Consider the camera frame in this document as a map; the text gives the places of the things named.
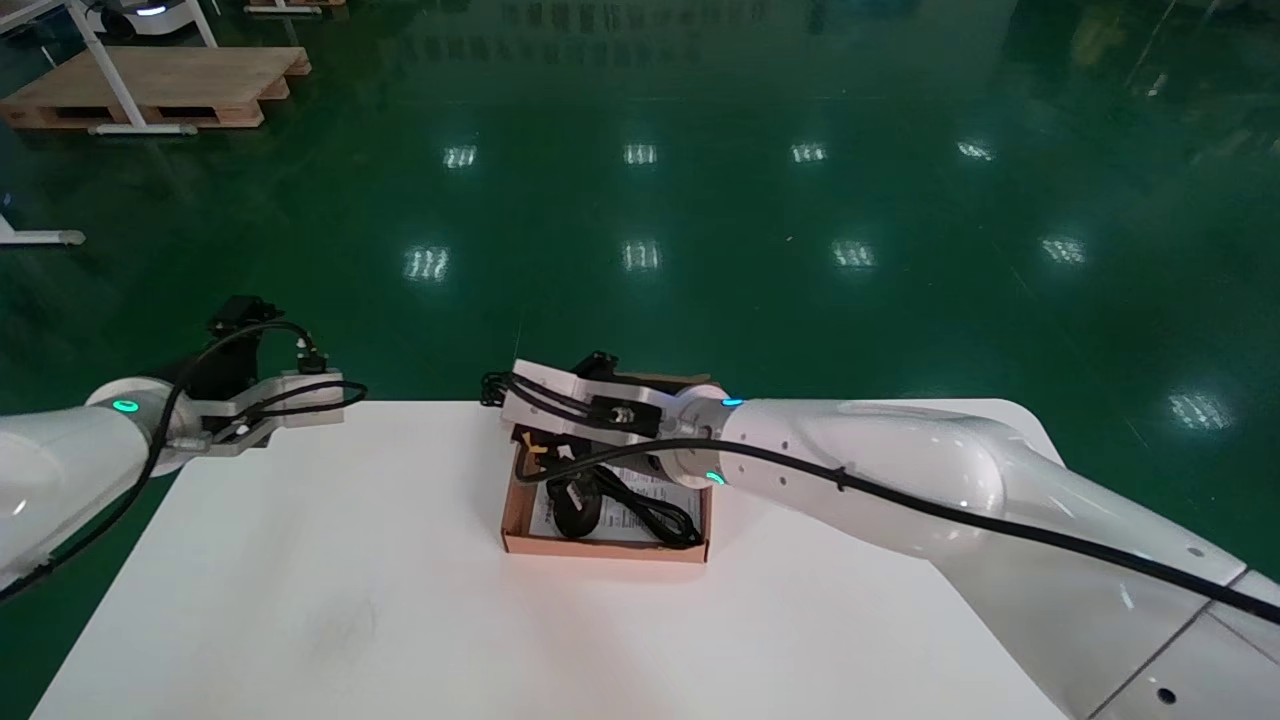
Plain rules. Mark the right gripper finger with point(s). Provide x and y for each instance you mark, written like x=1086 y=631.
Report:
x=598 y=366
x=545 y=452

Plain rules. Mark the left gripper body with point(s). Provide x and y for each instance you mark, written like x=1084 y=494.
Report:
x=270 y=405

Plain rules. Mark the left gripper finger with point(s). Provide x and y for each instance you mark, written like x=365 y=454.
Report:
x=232 y=372

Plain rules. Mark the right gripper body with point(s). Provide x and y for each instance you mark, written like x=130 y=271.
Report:
x=560 y=400

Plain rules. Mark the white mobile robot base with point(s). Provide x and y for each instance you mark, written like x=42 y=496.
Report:
x=150 y=15

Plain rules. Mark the open brown cardboard box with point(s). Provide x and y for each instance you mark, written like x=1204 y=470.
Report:
x=600 y=550

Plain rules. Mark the white printed instruction sheet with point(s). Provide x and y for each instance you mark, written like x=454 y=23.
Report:
x=680 y=495

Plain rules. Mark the white desk foot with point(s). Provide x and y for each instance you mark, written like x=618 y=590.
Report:
x=40 y=238

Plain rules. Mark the white desk frame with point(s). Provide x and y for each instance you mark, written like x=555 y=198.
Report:
x=140 y=130

